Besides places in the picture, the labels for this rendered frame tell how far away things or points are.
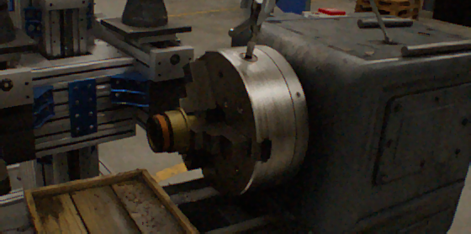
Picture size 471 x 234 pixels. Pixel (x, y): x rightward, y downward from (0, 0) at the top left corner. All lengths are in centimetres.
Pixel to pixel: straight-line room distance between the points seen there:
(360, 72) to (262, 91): 19
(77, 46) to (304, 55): 80
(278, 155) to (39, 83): 76
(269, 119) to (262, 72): 10
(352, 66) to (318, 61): 8
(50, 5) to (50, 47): 13
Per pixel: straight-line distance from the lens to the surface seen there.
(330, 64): 97
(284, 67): 98
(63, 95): 146
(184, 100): 99
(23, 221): 114
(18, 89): 128
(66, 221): 107
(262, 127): 90
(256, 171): 93
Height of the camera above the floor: 149
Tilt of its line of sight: 21 degrees down
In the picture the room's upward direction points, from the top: 4 degrees clockwise
